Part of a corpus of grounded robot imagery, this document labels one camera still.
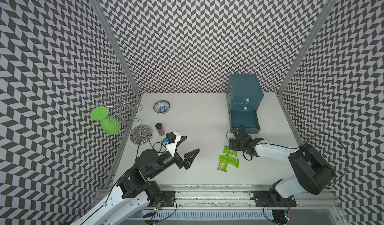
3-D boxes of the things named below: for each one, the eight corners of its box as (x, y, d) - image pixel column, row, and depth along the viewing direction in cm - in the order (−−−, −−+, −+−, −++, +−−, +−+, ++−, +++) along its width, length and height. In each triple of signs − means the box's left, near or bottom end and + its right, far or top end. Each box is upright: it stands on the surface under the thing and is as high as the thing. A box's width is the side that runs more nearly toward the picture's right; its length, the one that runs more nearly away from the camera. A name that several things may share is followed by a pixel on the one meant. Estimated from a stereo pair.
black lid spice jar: (158, 135, 96) (154, 128, 89) (159, 130, 99) (156, 122, 91) (164, 135, 96) (161, 128, 89) (165, 130, 99) (162, 122, 91)
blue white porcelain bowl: (153, 117, 107) (151, 112, 102) (157, 105, 114) (155, 100, 110) (168, 117, 107) (167, 112, 102) (170, 105, 114) (169, 100, 110)
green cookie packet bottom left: (217, 169, 85) (217, 167, 83) (219, 155, 90) (220, 154, 88) (226, 171, 84) (227, 170, 82) (228, 157, 89) (229, 156, 87)
